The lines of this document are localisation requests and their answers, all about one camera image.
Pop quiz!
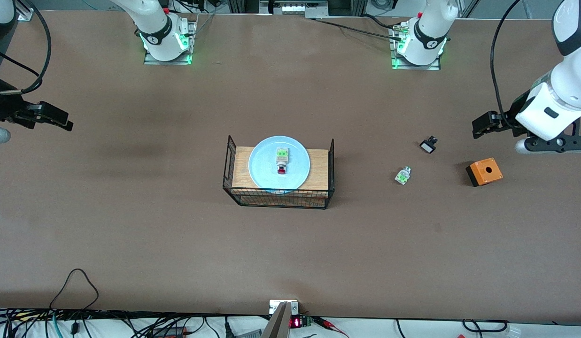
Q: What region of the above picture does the red push button switch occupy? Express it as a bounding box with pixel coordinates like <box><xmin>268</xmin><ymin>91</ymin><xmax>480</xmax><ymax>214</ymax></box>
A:
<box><xmin>275</xmin><ymin>147</ymin><xmax>290</xmax><ymax>176</ymax></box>

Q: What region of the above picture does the light blue plate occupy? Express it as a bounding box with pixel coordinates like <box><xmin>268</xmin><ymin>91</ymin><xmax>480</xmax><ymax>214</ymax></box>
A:
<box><xmin>248</xmin><ymin>136</ymin><xmax>311</xmax><ymax>194</ymax></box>

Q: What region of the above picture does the wooden board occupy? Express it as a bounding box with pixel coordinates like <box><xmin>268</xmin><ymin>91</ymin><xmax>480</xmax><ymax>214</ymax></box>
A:
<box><xmin>232</xmin><ymin>146</ymin><xmax>330</xmax><ymax>207</ymax></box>

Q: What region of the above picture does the white device with lights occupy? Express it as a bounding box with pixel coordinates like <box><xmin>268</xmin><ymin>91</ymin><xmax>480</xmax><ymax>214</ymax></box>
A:
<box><xmin>280</xmin><ymin>2</ymin><xmax>321</xmax><ymax>15</ymax></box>

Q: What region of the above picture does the black power adapter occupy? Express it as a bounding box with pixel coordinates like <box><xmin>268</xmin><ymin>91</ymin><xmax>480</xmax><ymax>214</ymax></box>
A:
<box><xmin>152</xmin><ymin>326</ymin><xmax>188</xmax><ymax>338</ymax></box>

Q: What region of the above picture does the red clip lead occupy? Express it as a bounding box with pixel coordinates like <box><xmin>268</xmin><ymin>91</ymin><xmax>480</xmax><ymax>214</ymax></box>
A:
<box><xmin>314</xmin><ymin>317</ymin><xmax>349</xmax><ymax>338</ymax></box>

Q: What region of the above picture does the grey angled bar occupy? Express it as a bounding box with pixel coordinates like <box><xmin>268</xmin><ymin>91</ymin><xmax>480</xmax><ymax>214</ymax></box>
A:
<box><xmin>261</xmin><ymin>301</ymin><xmax>291</xmax><ymax>338</ymax></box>

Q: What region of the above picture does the orange push-button enclosure box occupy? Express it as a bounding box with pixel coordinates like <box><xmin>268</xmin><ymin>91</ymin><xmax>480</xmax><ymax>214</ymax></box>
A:
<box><xmin>465</xmin><ymin>158</ymin><xmax>504</xmax><ymax>187</ymax></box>

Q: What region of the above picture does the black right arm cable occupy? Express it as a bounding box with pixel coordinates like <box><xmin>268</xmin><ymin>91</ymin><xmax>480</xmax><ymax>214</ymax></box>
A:
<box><xmin>0</xmin><ymin>0</ymin><xmax>52</xmax><ymax>97</ymax></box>

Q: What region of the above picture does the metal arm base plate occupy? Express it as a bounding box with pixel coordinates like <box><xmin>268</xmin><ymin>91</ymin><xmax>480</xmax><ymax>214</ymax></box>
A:
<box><xmin>390</xmin><ymin>23</ymin><xmax>442</xmax><ymax>71</ymax></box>
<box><xmin>144</xmin><ymin>21</ymin><xmax>195</xmax><ymax>66</ymax></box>

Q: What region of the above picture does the black looped cable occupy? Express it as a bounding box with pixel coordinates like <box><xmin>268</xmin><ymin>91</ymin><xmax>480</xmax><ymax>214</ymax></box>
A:
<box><xmin>50</xmin><ymin>269</ymin><xmax>100</xmax><ymax>311</ymax></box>

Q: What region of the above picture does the black wire basket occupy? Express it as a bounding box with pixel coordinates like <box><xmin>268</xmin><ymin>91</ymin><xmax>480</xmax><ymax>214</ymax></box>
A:
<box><xmin>223</xmin><ymin>135</ymin><xmax>335</xmax><ymax>210</ymax></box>

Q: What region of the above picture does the black cable on table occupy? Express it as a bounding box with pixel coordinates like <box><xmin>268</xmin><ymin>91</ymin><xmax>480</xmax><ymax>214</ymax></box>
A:
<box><xmin>307</xmin><ymin>14</ymin><xmax>406</xmax><ymax>43</ymax></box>

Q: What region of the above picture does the black coiled cable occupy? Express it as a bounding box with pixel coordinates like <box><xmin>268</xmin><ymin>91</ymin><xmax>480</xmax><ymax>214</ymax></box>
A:
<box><xmin>462</xmin><ymin>319</ymin><xmax>511</xmax><ymax>333</ymax></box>

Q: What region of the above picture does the small metal bracket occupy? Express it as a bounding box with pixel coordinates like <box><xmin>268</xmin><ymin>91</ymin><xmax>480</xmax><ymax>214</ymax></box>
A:
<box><xmin>269</xmin><ymin>300</ymin><xmax>300</xmax><ymax>315</ymax></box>

